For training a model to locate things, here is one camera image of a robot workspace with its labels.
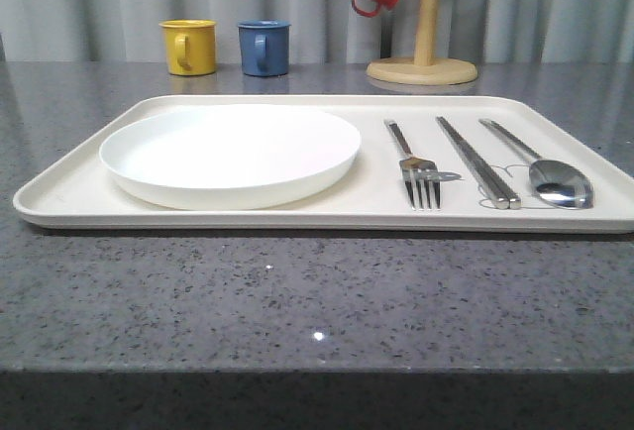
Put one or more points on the steel fork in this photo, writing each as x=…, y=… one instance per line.
x=420, y=177

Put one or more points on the white round plate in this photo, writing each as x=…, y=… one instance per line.
x=231, y=157

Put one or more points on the steel chopstick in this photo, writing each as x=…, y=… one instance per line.
x=484, y=163
x=471, y=166

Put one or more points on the steel utensil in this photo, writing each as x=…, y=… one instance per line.
x=554, y=182

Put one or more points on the cream rabbit serving tray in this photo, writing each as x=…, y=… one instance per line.
x=77, y=192

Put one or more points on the blue enamel mug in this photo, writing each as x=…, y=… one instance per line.
x=264, y=47

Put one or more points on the wooden mug tree stand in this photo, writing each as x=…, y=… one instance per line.
x=424, y=67

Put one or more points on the yellow enamel mug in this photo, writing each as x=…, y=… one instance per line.
x=190, y=46

